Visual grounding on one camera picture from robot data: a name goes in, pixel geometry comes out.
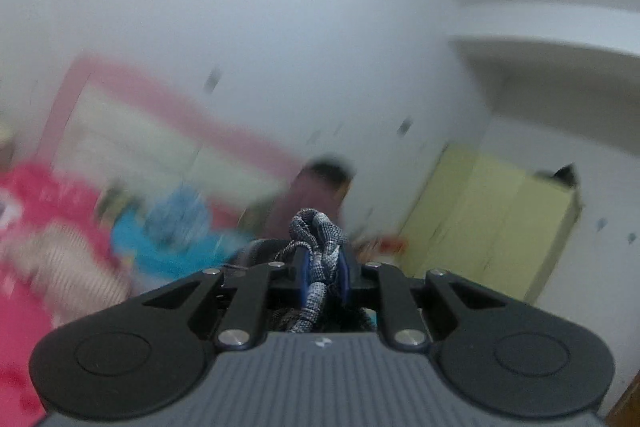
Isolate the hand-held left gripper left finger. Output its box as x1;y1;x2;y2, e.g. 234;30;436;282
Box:
142;251;309;352

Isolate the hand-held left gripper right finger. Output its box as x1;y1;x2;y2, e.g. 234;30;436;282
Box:
339;254;506;352

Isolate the black white plaid shirt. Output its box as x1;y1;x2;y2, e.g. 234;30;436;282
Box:
240;208;377;334

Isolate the blue cloth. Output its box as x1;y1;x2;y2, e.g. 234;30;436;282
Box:
110;186;251;294

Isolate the yellow wardrobe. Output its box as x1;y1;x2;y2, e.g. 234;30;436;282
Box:
400;142;584;308

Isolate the beige checkered knit cloth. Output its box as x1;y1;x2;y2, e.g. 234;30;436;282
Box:
0;227;126;323

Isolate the pink framed headboard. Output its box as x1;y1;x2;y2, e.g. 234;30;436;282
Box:
42;52;306;208

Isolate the pink floral bed blanket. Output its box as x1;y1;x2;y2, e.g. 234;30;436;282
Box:
0;162;133;427

